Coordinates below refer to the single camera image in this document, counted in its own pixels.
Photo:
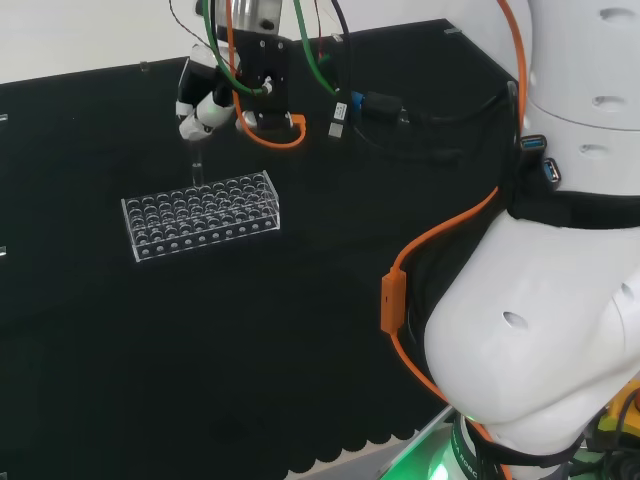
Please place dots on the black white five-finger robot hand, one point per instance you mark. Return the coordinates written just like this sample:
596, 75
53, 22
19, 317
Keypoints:
265, 65

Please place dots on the clear glass test tube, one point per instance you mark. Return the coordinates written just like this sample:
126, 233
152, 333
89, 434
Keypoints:
196, 167

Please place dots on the clear plastic test tube rack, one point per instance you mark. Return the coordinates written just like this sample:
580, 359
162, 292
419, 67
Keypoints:
200, 220

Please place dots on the black adapter with blue connector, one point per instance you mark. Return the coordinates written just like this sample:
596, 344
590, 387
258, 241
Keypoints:
382, 104

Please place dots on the black bench cloth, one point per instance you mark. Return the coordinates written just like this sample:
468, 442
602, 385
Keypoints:
200, 350

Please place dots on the yellow stop button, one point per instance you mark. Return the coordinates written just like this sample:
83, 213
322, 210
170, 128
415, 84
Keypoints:
622, 405

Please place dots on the grey metal base plate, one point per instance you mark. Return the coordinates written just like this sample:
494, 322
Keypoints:
415, 450

